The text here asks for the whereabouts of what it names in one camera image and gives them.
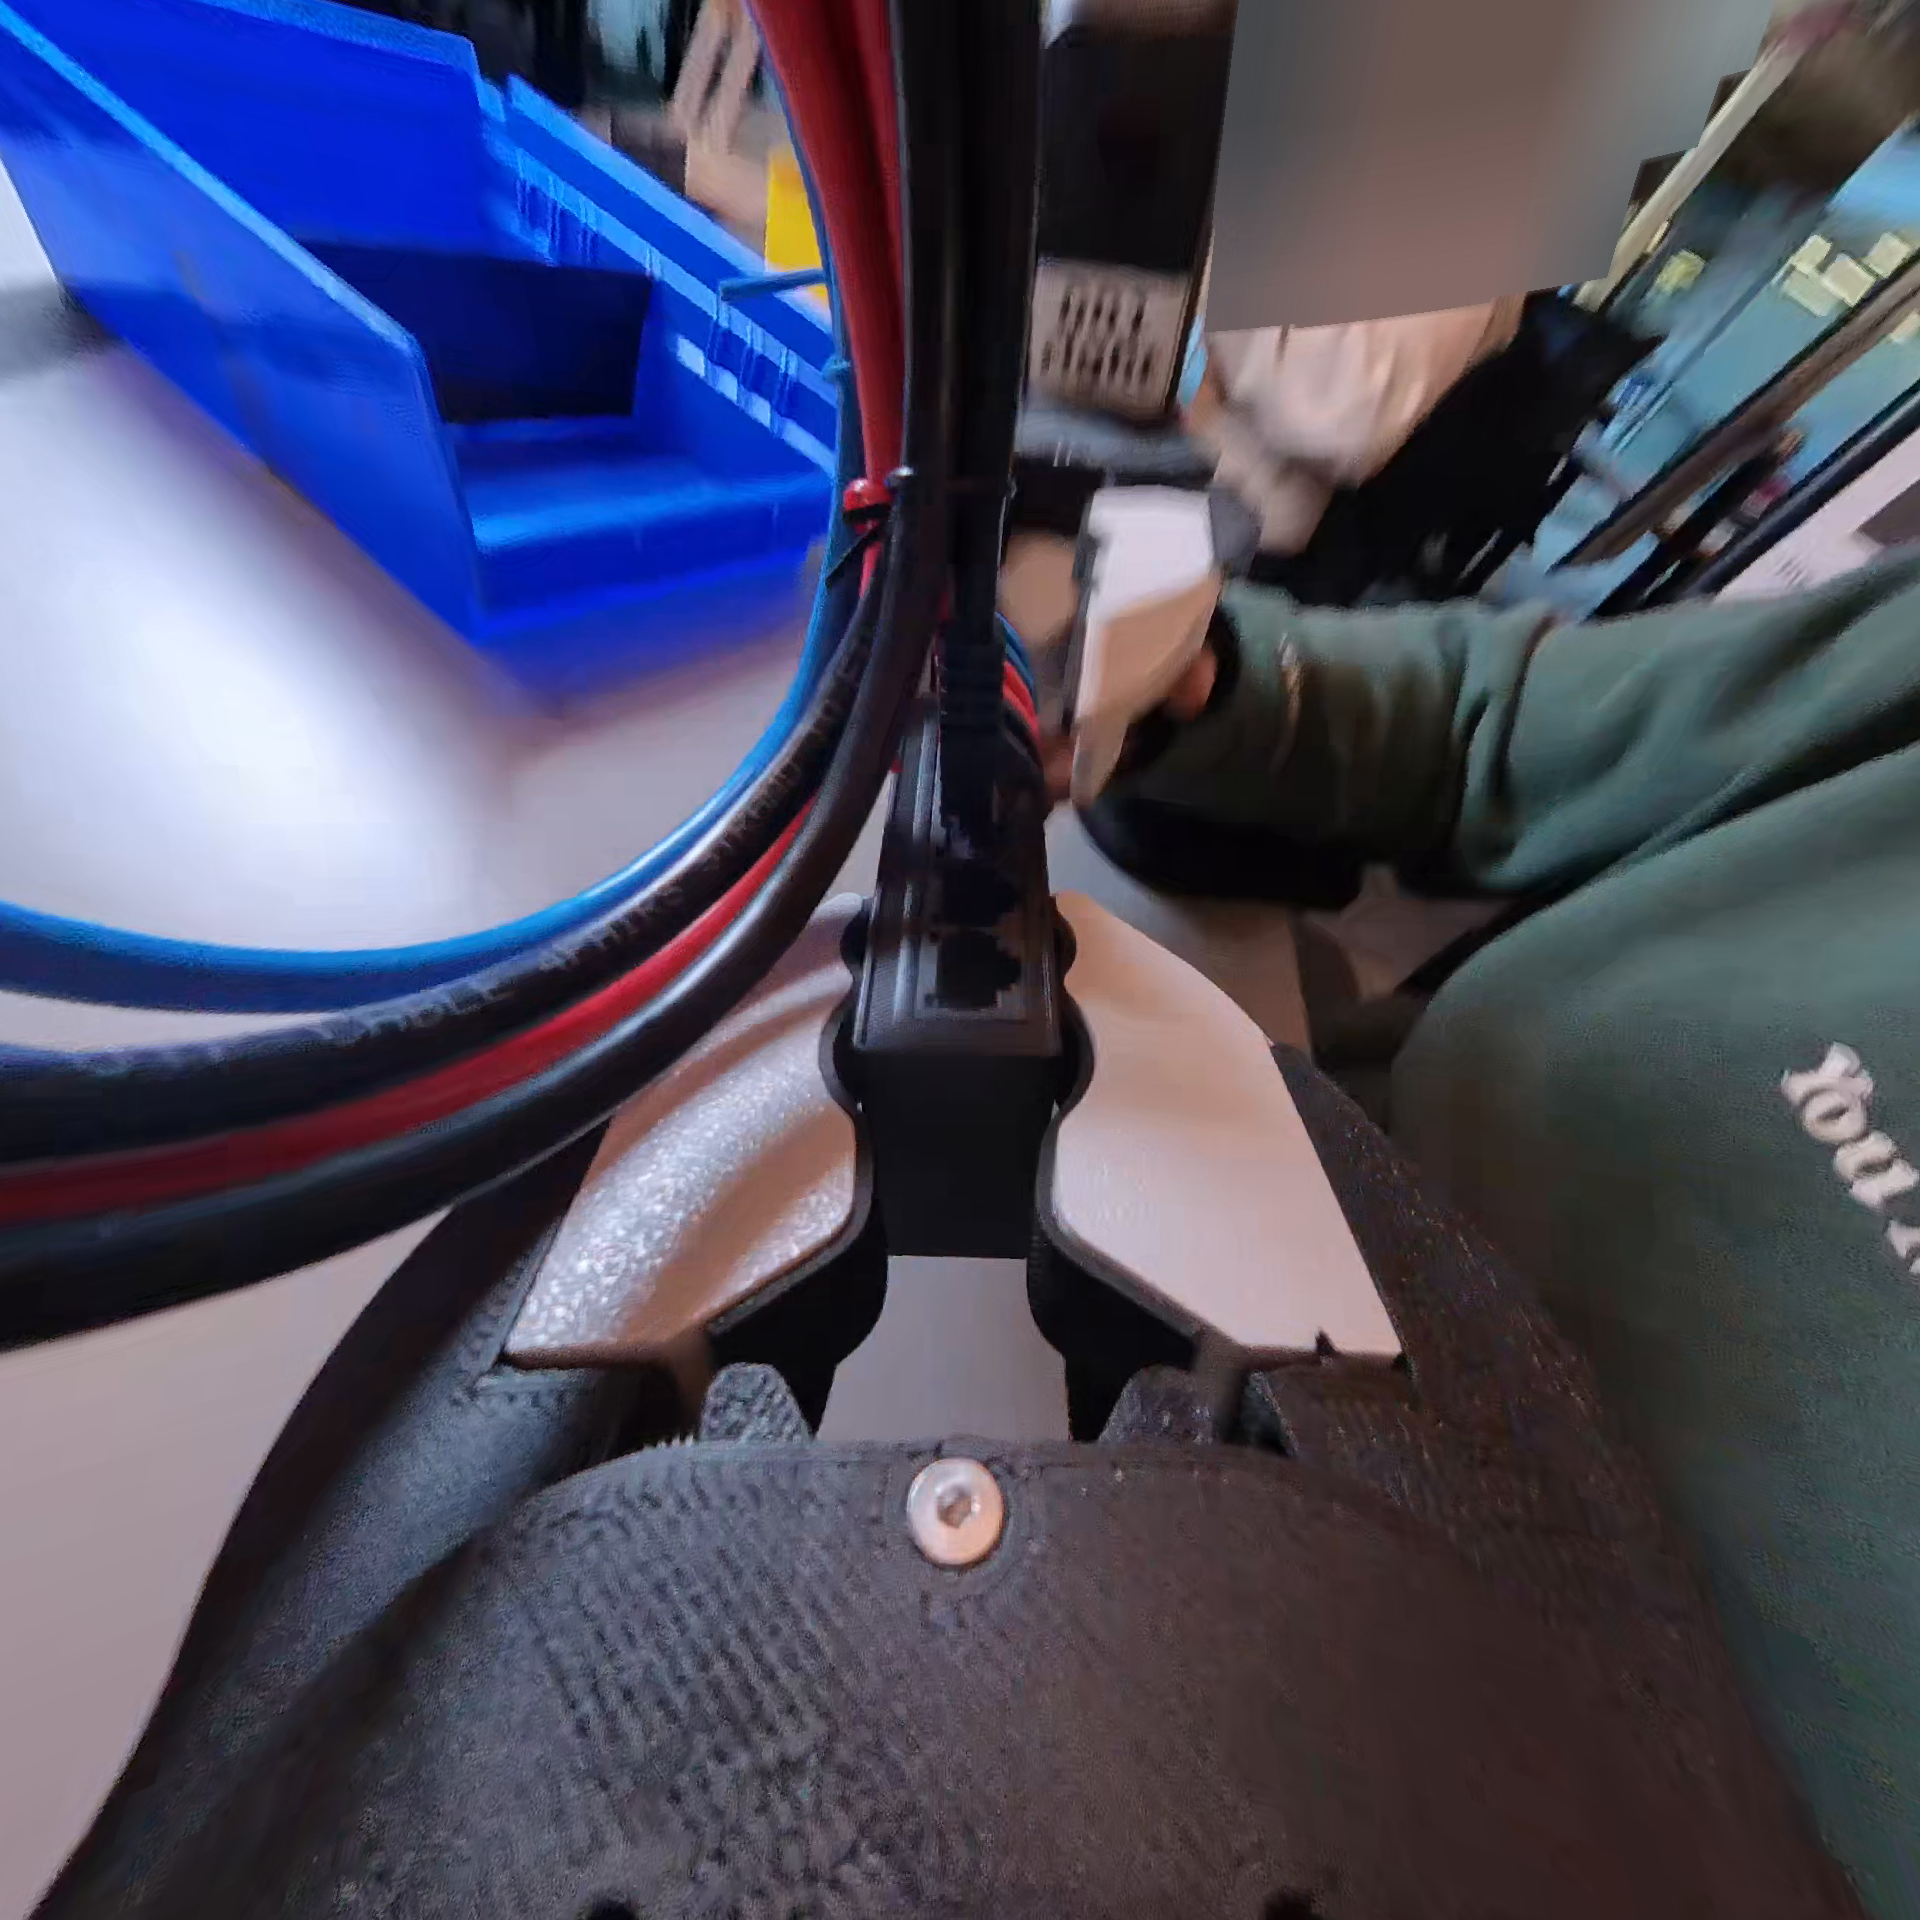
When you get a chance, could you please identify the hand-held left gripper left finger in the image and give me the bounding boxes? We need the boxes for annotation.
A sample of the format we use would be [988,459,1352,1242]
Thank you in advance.
[499,895,888,1390]

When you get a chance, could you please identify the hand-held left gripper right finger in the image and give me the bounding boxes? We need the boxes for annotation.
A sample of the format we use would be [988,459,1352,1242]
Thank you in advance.
[1027,891,1407,1373]

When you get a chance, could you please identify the black ethernet cable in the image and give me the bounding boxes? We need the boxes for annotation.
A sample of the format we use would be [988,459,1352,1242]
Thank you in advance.
[0,0,1052,1354]

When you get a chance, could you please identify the black ethernet switch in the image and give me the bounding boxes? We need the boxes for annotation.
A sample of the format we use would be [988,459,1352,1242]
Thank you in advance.
[847,702,1065,1262]

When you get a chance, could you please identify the red ethernet cable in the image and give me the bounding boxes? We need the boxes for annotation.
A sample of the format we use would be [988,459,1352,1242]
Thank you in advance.
[0,0,1044,1229]

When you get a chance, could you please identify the yellow storage bin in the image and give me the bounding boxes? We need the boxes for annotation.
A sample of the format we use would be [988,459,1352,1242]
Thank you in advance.
[761,146,830,278]

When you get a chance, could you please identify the blue ethernet cable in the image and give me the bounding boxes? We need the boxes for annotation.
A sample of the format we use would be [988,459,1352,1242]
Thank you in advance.
[0,223,1037,1019]

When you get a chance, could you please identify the blue storage bin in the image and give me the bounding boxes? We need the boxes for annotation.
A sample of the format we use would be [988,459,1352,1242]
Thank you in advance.
[0,0,845,650]

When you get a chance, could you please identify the person's right forearm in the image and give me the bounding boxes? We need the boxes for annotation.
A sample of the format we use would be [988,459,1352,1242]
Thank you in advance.
[1110,550,1920,906]

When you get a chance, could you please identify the person's right hand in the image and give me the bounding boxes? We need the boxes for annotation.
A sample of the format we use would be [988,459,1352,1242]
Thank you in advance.
[1046,590,1228,805]

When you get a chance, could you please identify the black chair armrest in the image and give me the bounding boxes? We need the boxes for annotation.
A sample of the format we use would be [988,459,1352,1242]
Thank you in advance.
[1076,783,1368,913]

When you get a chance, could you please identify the person's beige trouser leg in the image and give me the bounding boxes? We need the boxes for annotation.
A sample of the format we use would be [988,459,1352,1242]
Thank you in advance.
[1199,298,1529,518]

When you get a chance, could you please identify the person's green sweatshirt torso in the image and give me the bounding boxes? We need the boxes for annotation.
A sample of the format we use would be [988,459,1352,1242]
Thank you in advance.
[1383,749,1920,1920]

